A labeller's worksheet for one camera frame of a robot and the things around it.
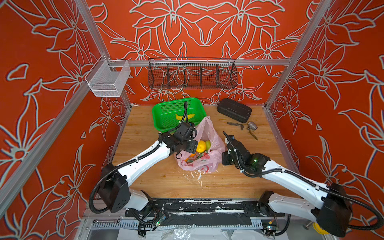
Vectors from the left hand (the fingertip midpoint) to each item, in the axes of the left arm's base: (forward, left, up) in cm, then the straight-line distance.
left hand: (192, 142), depth 80 cm
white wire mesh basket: (+35, +57, +16) cm, 68 cm away
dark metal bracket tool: (+25, -35, -15) cm, 46 cm away
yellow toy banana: (+30, +4, -13) cm, 34 cm away
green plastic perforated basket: (+33, +21, -15) cm, 42 cm away
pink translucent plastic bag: (-8, -10, -6) cm, 14 cm away
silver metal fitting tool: (+24, -42, -13) cm, 50 cm away
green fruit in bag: (+5, -10, -9) cm, 14 cm away
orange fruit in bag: (-1, 0, -15) cm, 15 cm away
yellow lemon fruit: (+1, -5, -6) cm, 8 cm away
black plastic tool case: (+34, -30, -9) cm, 46 cm away
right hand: (-4, -15, -4) cm, 16 cm away
